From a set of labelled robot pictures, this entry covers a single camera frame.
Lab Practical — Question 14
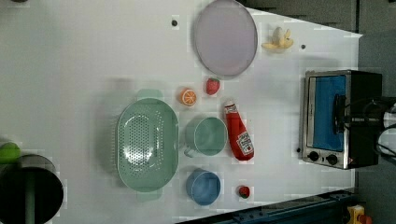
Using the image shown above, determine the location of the toaster oven with blue door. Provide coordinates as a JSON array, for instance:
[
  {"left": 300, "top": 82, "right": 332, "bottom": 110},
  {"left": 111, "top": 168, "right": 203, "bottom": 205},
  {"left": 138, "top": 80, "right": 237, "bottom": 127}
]
[{"left": 302, "top": 70, "right": 384, "bottom": 170}]

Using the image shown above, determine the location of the toy orange half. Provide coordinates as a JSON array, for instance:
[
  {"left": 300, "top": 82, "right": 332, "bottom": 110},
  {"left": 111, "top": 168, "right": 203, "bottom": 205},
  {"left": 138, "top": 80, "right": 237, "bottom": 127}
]
[{"left": 179, "top": 89, "right": 197, "bottom": 106}]

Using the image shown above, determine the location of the green cup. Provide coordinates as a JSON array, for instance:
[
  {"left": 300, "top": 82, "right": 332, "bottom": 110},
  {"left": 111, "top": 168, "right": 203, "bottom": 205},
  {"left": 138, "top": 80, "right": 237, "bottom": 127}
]
[{"left": 184, "top": 117, "right": 228, "bottom": 158}]

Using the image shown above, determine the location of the toy strawberry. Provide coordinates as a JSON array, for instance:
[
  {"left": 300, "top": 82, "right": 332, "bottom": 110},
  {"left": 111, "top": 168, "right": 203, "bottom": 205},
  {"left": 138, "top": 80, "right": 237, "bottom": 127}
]
[{"left": 205, "top": 77, "right": 220, "bottom": 95}]

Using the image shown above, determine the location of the red ketchup bottle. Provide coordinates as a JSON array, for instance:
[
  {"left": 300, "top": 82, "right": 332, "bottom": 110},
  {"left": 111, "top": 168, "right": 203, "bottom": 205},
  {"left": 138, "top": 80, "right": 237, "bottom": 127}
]
[{"left": 224, "top": 100, "right": 254, "bottom": 161}]

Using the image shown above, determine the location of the green oval colander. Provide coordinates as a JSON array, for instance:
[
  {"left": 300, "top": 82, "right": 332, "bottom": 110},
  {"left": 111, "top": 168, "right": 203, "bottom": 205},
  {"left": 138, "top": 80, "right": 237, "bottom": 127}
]
[{"left": 116, "top": 89, "right": 179, "bottom": 202}]

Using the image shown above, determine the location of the blue cup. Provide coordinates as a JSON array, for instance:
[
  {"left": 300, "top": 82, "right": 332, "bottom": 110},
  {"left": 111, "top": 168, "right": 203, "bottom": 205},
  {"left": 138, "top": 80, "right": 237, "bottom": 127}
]
[{"left": 185, "top": 168, "right": 221, "bottom": 206}]

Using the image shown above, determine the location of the round lilac plate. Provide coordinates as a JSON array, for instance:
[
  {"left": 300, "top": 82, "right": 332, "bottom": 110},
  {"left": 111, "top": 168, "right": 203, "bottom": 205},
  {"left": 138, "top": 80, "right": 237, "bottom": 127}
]
[{"left": 193, "top": 0, "right": 258, "bottom": 76}]

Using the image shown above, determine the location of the small red toy tomato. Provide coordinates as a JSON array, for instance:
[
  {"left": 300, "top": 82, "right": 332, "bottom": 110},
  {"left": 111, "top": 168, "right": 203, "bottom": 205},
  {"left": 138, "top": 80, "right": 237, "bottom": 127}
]
[{"left": 237, "top": 186, "right": 250, "bottom": 199}]

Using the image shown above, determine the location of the peeled toy banana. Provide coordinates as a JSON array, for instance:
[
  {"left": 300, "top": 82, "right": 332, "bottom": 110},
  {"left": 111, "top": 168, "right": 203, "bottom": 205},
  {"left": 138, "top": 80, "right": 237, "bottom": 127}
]
[{"left": 262, "top": 27, "right": 294, "bottom": 50}]

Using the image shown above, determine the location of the black cylinder mount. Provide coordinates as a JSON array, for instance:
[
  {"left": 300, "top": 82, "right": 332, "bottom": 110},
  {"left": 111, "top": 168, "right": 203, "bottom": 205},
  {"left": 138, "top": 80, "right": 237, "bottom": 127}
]
[{"left": 0, "top": 154, "right": 64, "bottom": 224}]

